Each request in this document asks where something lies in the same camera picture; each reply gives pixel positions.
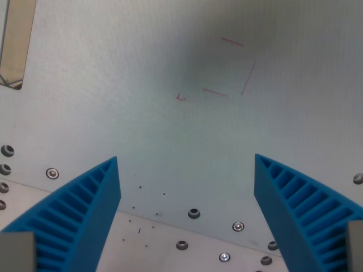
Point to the dark countersunk screw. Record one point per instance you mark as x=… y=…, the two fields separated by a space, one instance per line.
x=266 y=260
x=194 y=213
x=358 y=178
x=272 y=245
x=182 y=245
x=2 y=204

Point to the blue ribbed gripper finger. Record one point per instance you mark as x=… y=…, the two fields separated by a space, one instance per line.
x=85 y=215
x=295 y=221

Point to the silver hex socket screw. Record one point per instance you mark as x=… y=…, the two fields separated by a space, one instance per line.
x=238 y=226
x=224 y=257
x=52 y=173

